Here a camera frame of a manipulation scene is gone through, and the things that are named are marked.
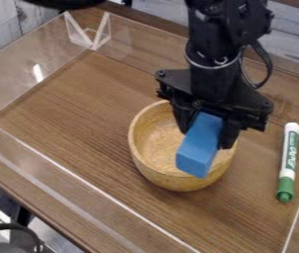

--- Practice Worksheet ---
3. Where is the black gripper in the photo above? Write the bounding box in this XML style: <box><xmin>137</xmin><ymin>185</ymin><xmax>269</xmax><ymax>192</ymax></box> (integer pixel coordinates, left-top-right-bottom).
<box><xmin>153</xmin><ymin>67</ymin><xmax>273</xmax><ymax>149</ymax></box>

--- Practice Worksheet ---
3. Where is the blue block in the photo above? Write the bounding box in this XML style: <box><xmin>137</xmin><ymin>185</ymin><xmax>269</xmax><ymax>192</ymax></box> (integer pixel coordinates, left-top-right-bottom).
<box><xmin>175</xmin><ymin>113</ymin><xmax>223</xmax><ymax>179</ymax></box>

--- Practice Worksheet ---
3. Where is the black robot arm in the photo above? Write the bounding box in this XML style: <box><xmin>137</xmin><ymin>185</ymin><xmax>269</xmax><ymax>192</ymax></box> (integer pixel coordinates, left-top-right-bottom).
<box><xmin>155</xmin><ymin>0</ymin><xmax>273</xmax><ymax>149</ymax></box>

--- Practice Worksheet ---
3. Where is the wooden brown bowl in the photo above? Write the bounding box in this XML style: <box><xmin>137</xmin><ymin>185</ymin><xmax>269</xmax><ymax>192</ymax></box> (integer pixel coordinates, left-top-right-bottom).
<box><xmin>128</xmin><ymin>101</ymin><xmax>236</xmax><ymax>192</ymax></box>

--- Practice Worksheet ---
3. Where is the green white dry-erase marker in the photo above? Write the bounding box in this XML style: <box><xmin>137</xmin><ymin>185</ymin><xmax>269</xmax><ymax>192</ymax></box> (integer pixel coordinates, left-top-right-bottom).
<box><xmin>275</xmin><ymin>123</ymin><xmax>299</xmax><ymax>203</ymax></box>

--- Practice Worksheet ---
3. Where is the black metal stand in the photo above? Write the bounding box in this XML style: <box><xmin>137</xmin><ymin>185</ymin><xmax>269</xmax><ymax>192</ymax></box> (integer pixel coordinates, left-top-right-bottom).
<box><xmin>0</xmin><ymin>208</ymin><xmax>45</xmax><ymax>253</ymax></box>

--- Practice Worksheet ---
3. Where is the clear acrylic tray wall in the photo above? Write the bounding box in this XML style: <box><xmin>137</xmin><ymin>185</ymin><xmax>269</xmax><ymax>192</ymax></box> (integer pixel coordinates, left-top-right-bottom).
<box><xmin>0</xmin><ymin>8</ymin><xmax>299</xmax><ymax>253</ymax></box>

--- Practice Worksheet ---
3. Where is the black cable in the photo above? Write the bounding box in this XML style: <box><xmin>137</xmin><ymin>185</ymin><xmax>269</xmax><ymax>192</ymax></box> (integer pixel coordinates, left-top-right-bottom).
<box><xmin>0</xmin><ymin>222</ymin><xmax>45</xmax><ymax>253</ymax></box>

